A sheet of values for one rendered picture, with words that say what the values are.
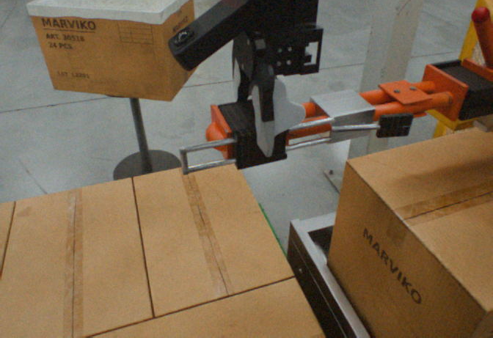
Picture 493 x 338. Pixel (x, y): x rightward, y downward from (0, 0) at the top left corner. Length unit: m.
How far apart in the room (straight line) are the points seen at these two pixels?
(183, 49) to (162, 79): 1.36
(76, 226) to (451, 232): 1.08
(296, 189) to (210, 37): 1.88
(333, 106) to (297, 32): 0.15
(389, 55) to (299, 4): 1.44
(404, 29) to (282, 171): 1.05
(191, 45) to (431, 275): 0.58
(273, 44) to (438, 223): 0.52
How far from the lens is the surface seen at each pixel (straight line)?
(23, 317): 1.24
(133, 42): 1.76
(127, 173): 2.40
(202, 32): 0.42
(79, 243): 1.34
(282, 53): 0.45
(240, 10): 0.42
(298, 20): 0.45
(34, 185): 2.57
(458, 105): 0.65
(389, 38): 1.84
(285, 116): 0.46
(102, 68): 1.90
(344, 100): 0.57
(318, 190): 2.26
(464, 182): 0.94
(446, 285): 0.77
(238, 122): 0.48
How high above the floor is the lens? 1.49
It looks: 36 degrees down
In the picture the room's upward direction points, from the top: straight up
